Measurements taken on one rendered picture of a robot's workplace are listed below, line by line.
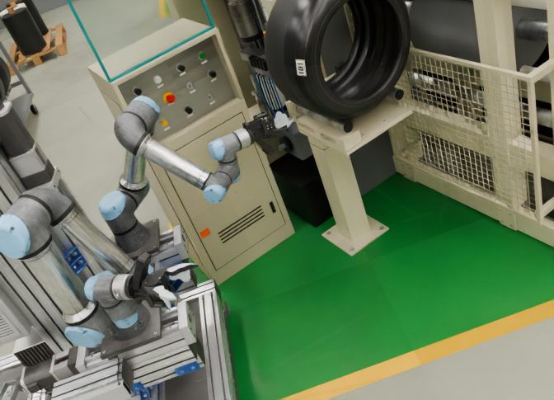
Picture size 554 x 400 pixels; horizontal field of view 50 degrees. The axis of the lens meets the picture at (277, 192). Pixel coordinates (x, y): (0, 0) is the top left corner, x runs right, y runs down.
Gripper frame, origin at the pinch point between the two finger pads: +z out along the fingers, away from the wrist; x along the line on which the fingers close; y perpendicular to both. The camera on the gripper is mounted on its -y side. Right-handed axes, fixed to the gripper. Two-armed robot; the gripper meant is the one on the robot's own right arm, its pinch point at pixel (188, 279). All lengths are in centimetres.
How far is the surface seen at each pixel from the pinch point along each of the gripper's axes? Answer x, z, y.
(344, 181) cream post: -138, 7, 49
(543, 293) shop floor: -102, 94, 93
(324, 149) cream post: -131, 4, 27
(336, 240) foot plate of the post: -142, -6, 87
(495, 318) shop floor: -88, 74, 95
